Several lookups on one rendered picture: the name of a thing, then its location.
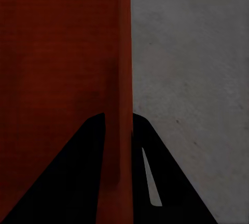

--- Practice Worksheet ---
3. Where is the storage box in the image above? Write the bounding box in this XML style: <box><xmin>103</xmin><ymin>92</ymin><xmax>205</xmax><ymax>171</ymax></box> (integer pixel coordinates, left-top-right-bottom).
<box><xmin>0</xmin><ymin>0</ymin><xmax>134</xmax><ymax>224</ymax></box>

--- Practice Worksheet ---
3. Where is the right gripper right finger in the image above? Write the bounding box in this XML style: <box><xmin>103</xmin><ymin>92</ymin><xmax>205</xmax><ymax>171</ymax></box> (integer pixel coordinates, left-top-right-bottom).
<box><xmin>131</xmin><ymin>113</ymin><xmax>217</xmax><ymax>224</ymax></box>

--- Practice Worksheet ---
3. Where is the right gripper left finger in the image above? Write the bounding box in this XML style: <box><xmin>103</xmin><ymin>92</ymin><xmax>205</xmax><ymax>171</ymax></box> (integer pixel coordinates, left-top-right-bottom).
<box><xmin>1</xmin><ymin>113</ymin><xmax>106</xmax><ymax>224</ymax></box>

